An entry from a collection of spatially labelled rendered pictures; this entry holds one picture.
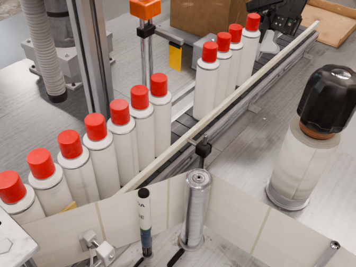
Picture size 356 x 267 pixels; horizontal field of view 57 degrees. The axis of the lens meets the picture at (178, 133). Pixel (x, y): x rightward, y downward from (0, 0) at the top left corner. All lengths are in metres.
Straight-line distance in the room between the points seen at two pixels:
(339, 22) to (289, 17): 0.63
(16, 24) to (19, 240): 1.19
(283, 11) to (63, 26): 0.61
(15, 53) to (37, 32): 0.75
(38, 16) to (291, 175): 0.49
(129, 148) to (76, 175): 0.11
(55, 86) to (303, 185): 0.47
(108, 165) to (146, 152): 0.11
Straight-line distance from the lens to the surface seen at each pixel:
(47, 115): 0.98
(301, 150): 0.59
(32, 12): 0.53
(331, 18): 1.62
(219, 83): 0.83
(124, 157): 0.63
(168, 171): 0.73
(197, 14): 1.24
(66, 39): 1.04
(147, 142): 0.66
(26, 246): 0.36
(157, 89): 0.63
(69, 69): 1.01
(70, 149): 0.53
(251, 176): 0.74
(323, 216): 0.73
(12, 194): 0.50
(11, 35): 1.41
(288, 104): 1.04
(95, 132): 0.55
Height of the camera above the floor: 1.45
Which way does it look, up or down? 45 degrees down
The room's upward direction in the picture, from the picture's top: 3 degrees clockwise
